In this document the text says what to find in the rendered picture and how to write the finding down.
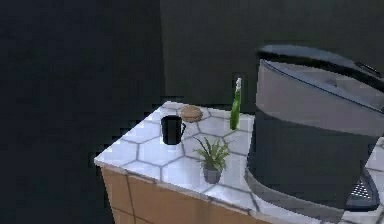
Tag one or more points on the brown hamburger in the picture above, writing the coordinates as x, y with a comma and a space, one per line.
191, 113

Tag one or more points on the black mug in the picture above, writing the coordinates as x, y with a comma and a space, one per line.
171, 130

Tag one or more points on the green bottle with white cap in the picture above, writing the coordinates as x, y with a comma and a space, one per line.
235, 113

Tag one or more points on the green house plant grey pot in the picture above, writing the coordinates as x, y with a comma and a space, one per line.
212, 160

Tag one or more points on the brown cupboard with tiled top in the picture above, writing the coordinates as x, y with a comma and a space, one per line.
160, 156

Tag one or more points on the grey and black coffee machine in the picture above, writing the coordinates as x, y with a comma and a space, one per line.
300, 140

